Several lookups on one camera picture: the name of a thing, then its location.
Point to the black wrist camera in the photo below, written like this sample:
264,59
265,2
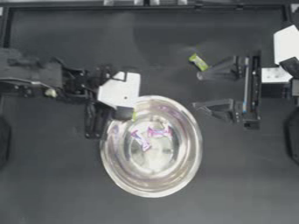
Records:
124,113
289,67

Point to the purple candy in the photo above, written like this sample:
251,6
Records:
159,131
140,141

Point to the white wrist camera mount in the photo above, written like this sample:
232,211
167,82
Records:
118,92
285,43

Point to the steel bowl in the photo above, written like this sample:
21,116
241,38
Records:
155,175

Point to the black table frame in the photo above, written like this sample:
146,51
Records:
77,5

